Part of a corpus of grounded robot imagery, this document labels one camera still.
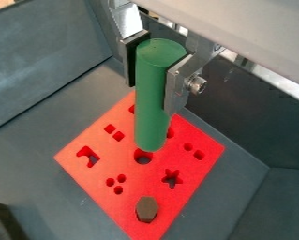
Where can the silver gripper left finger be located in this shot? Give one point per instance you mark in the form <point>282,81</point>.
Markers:
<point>131,34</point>

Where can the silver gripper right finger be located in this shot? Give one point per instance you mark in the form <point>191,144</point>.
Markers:
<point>184,78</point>

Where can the green cylinder peg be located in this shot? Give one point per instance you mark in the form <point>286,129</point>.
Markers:
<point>156,55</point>

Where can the red shape sorter block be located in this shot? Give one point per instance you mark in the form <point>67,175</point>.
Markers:
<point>118,173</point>

